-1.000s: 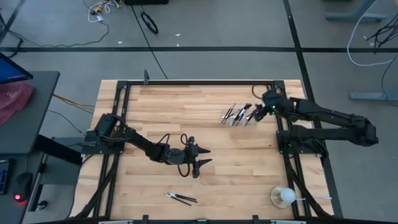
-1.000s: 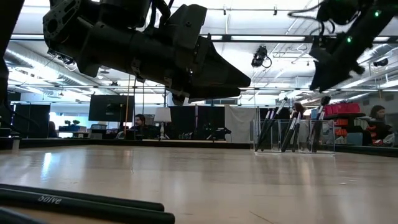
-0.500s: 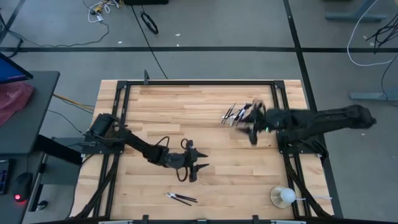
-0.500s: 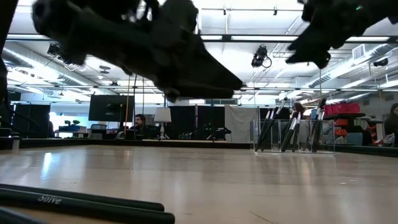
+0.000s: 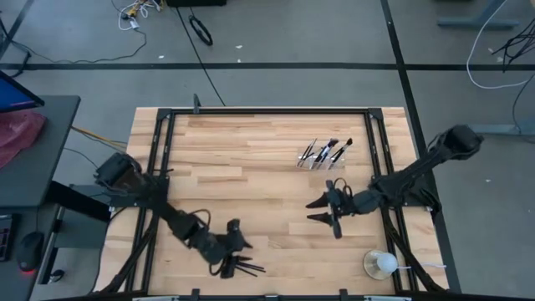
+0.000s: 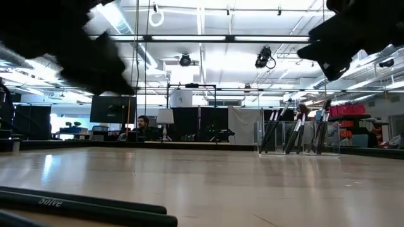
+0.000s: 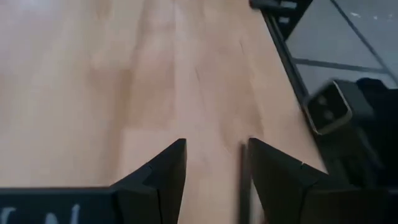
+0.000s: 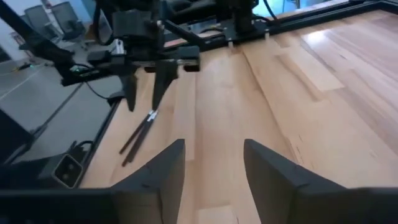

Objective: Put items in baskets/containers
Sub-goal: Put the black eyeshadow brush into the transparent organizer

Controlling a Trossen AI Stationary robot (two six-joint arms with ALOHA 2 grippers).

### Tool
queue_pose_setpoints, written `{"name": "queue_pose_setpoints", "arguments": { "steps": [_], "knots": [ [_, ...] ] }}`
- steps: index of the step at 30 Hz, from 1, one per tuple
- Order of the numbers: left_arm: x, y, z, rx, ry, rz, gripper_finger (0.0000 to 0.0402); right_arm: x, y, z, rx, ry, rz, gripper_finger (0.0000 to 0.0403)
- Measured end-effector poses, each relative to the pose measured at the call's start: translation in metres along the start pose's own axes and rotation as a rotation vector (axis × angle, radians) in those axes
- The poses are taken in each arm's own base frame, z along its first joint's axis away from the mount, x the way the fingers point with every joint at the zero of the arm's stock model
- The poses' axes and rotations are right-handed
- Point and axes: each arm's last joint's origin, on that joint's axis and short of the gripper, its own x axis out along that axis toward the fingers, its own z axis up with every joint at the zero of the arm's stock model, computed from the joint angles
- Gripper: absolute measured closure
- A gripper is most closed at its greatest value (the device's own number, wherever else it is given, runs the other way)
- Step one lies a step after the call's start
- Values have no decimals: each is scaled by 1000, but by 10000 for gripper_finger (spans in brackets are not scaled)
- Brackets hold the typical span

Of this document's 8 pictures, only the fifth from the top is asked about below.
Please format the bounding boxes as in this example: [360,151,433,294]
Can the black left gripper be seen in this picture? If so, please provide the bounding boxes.
[204,219,253,279]

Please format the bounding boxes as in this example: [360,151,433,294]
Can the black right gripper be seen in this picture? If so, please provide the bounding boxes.
[305,179,369,240]

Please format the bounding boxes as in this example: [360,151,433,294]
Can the clear acrylic brush organizer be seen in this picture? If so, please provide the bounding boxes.
[296,152,349,171]

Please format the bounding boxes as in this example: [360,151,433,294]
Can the black desk crossbar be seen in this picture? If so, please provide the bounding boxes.
[44,180,112,223]

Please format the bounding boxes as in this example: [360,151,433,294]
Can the grey desk leg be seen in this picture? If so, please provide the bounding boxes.
[38,205,68,286]

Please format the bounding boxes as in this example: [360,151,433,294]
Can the grey table foot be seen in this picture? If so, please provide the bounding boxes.
[469,120,535,137]
[436,0,522,31]

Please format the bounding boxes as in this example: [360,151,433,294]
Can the black computer mouse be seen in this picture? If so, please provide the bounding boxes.
[15,231,45,273]

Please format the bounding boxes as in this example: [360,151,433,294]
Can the dark grey desk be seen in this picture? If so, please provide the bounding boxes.
[0,94,82,210]

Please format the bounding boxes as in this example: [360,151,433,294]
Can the black keyboard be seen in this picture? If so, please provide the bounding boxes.
[0,212,18,263]

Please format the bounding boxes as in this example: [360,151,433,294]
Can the black box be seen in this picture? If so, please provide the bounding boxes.
[166,0,228,8]

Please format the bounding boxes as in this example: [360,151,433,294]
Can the red cloth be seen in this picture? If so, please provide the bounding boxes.
[0,110,48,169]

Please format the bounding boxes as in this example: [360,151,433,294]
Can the computer monitor blue screen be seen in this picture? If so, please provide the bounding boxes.
[0,69,46,114]

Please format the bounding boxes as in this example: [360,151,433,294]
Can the black aluminium rig frame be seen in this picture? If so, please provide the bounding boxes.
[94,106,451,301]

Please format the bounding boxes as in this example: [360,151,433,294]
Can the white lamp cable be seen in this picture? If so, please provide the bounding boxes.
[395,262,447,271]

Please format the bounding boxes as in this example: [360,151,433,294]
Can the yellow cables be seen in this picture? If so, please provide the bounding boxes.
[69,125,129,150]

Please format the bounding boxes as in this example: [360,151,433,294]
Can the long black floor cable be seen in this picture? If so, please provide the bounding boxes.
[175,6,227,108]

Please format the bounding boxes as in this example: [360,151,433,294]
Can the coiled black cable loop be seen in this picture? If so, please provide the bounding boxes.
[187,14,214,47]

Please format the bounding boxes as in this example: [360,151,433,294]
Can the white floor cable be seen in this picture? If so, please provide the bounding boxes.
[466,0,535,91]

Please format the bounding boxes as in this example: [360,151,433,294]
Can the white and yellow cable bundle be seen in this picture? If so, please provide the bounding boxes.
[110,0,165,32]

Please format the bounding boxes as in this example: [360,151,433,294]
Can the black cable bundle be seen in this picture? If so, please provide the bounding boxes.
[492,24,535,73]

